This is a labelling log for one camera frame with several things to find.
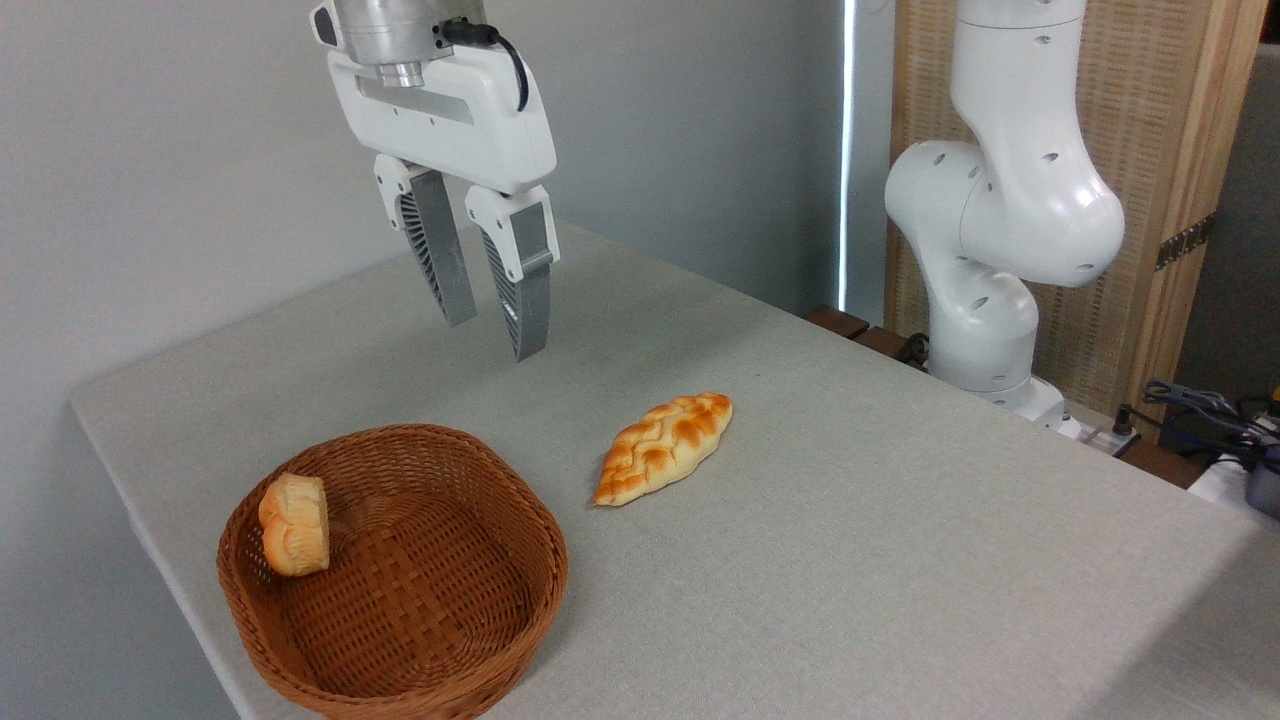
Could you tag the silver metal wrist flange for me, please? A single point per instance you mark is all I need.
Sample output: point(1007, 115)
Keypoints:
point(390, 30)

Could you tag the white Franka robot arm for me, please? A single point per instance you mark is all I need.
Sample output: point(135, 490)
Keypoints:
point(1020, 200)

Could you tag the black knob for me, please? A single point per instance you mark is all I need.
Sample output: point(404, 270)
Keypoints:
point(912, 350)

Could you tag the metal screen hinge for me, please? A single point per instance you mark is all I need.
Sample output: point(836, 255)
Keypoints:
point(1185, 243)

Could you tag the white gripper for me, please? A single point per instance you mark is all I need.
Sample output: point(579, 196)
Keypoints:
point(450, 120)

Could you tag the long braided bread loaf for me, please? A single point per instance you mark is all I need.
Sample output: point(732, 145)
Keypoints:
point(660, 450)

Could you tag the small round bread bun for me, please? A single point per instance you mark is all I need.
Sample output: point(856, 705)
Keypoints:
point(295, 530)

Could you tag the white vertical light strip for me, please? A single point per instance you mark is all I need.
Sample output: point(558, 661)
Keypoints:
point(847, 150)

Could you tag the silver robot base connector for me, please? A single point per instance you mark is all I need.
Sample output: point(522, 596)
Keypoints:
point(1095, 430)

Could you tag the light grey tablecloth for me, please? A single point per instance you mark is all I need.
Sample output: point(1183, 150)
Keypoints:
point(850, 560)

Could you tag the bamboo folding screen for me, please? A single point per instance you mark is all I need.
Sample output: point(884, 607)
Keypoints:
point(1150, 100)

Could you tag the brown wicker basket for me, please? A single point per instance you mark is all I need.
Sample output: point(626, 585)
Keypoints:
point(420, 600)

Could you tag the grey device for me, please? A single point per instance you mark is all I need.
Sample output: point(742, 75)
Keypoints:
point(1265, 490)

